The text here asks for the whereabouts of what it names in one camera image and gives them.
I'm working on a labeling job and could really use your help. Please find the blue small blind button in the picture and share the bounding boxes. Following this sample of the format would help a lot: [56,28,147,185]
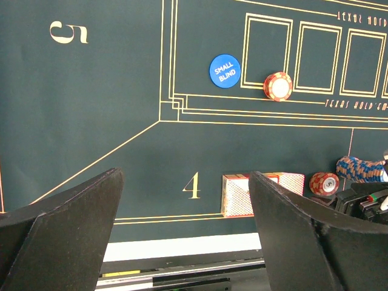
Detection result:
[209,54,241,89]

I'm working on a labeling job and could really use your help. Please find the blue poker chip stack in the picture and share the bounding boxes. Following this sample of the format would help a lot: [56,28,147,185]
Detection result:
[336,156,387,182]

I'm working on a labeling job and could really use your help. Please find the red poker chip stack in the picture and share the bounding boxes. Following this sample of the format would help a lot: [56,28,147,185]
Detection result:
[309,172,340,196]

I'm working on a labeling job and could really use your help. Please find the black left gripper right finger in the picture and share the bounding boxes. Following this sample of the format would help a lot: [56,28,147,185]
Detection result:
[249,172,387,290]

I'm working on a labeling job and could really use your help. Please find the red chips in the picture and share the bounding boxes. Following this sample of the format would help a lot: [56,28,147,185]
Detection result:
[263,72,293,102]

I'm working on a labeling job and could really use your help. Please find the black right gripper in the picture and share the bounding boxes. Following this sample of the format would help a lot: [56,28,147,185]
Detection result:
[312,182,387,225]

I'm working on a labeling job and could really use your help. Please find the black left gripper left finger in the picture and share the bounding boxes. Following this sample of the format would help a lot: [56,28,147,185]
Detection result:
[1,168,124,290]

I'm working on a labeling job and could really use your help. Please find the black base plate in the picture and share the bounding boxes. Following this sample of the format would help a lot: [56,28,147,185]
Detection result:
[96,250,270,290]

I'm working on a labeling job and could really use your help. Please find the red playing card deck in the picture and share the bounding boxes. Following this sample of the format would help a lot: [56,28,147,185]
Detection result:
[221,172,305,218]

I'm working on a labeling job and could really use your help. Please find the green poker table mat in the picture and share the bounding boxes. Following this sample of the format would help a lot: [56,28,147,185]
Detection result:
[1,1,387,242]

